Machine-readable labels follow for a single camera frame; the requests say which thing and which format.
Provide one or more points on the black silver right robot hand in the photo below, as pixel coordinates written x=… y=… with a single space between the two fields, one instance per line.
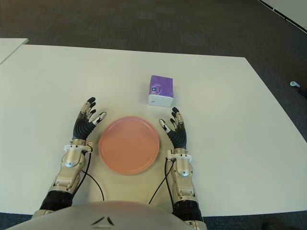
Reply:
x=178 y=136

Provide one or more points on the grey robot torso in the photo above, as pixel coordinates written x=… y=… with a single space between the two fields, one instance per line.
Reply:
x=96 y=215

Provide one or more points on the purple white tissue pack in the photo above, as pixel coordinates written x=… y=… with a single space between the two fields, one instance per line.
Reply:
x=159 y=88

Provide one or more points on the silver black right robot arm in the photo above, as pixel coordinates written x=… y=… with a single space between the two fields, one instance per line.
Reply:
x=183 y=167

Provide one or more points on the round pink plate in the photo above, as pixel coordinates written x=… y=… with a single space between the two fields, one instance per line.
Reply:
x=129 y=146

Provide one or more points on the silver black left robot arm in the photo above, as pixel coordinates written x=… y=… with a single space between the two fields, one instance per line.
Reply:
x=72 y=160

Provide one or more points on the white handheld controller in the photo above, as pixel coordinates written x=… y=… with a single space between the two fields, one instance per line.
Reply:
x=293 y=83

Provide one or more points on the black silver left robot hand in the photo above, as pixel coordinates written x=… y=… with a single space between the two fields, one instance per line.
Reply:
x=81 y=129

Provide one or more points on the white neighbouring table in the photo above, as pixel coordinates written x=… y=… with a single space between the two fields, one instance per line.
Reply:
x=9 y=48

